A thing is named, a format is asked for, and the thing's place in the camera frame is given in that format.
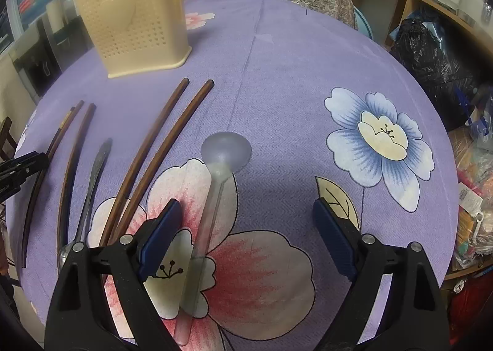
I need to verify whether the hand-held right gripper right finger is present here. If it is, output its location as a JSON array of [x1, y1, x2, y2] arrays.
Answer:
[[312, 199, 451, 351]]

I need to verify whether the black plastic bag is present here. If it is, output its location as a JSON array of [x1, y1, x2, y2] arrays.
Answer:
[[389, 20, 478, 132]]

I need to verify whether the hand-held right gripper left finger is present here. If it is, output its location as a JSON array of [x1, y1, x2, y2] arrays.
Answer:
[[44, 199, 183, 351]]

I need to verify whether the pile of colourful packets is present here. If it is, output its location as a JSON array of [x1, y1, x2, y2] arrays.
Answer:
[[449, 128, 493, 278]]

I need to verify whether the wooden shelf unit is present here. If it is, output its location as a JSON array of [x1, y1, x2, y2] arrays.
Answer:
[[339, 0, 493, 63]]

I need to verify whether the dark wooden chair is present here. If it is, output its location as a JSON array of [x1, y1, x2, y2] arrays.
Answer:
[[0, 116, 18, 161]]

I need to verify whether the dark wooden chopstick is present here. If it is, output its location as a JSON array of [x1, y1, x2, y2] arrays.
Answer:
[[56, 103, 97, 271], [21, 100, 84, 269]]

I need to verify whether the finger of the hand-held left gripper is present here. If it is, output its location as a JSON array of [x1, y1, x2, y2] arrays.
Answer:
[[0, 151, 49, 182]]

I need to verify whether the blue plastic basin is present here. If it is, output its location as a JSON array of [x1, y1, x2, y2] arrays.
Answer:
[[352, 8, 372, 40]]

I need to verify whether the brown wooden chopstick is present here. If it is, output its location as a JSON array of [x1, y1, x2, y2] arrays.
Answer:
[[98, 78, 190, 249], [110, 80, 215, 242]]

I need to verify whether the dark water dispenser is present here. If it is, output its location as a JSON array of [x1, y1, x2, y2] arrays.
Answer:
[[13, 20, 64, 95]]

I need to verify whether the translucent plastic spoon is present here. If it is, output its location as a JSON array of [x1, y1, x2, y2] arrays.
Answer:
[[173, 131, 253, 347]]

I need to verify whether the window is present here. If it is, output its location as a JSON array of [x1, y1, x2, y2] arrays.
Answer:
[[0, 0, 20, 53]]

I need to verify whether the white roll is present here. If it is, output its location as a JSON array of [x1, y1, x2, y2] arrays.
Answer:
[[45, 0, 64, 30]]

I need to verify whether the metal spoon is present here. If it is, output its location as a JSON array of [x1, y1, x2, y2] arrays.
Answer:
[[58, 138, 113, 271]]

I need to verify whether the beige perforated utensil holder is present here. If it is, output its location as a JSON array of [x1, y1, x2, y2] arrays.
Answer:
[[72, 0, 192, 79]]

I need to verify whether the purple floral tablecloth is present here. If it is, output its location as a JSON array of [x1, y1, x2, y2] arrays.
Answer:
[[15, 0, 461, 351]]

